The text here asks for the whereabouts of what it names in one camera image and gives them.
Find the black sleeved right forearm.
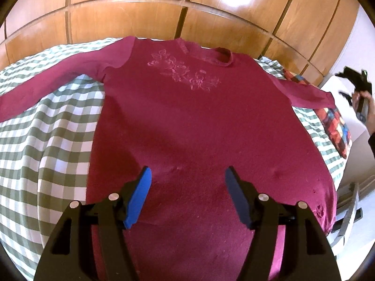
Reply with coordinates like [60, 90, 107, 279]
[368, 133, 375, 157]

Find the red plaid pillow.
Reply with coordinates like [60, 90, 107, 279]
[283, 69, 352, 159]

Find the dark red sweater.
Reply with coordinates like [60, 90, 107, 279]
[1, 37, 336, 280]

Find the right hand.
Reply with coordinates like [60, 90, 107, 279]
[352, 91, 375, 136]

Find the green white checkered bedsheet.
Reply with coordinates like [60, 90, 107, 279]
[1, 37, 347, 280]

